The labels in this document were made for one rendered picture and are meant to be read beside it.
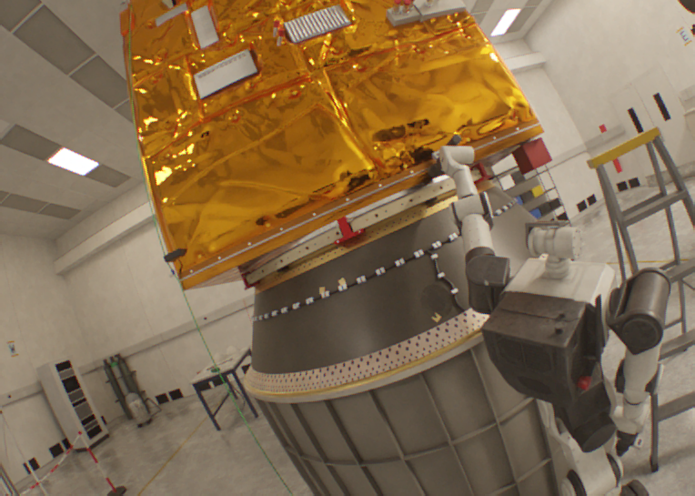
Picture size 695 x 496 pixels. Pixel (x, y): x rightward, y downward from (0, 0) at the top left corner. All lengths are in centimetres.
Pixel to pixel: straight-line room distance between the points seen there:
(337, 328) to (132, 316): 758
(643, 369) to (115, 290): 890
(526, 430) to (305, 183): 139
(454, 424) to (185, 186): 149
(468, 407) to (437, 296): 44
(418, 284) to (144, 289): 751
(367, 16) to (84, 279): 897
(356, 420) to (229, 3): 215
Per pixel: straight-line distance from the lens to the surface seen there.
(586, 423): 97
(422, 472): 144
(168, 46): 201
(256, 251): 143
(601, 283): 75
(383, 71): 163
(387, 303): 121
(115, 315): 894
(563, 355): 64
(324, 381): 127
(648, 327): 67
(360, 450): 142
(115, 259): 878
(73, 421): 792
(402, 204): 132
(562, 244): 71
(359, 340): 122
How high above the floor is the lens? 158
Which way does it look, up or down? 4 degrees up
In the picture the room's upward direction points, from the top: 24 degrees counter-clockwise
